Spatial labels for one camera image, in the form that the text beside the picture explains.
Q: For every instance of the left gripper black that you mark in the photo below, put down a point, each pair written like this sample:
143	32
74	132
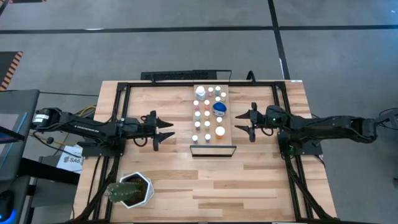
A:
136	128

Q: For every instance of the black arched bracket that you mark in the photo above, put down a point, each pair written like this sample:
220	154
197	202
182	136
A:
250	71

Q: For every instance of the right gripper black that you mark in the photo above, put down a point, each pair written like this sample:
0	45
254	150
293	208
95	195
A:
272	119

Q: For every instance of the white printed paper sheet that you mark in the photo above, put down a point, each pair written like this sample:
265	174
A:
70	161

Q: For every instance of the grey workstation cart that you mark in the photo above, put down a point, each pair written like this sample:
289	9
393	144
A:
15	102

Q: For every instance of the white plastic medicine bottle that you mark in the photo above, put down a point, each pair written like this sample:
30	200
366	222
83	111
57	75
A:
200	92

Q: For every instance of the black aluminium table frame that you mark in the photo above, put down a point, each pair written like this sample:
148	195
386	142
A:
161	84

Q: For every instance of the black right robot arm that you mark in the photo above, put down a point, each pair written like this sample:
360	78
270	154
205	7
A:
326	127

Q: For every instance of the cactus in white hexagonal pot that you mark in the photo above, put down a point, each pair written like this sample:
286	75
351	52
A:
124	191

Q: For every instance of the hazard striped floor mat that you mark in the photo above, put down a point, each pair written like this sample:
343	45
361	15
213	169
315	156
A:
7	65

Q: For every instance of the pink pill vial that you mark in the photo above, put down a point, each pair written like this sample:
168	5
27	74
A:
210	91
196	104

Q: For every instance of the orange pill vial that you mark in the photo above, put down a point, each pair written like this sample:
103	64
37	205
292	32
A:
206	104

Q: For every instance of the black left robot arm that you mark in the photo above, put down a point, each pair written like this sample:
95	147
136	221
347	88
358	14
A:
87	126

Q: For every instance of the teal pill vial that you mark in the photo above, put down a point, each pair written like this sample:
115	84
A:
217	90

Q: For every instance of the blue-capped gummy jar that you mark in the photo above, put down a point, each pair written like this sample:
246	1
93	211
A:
219	108

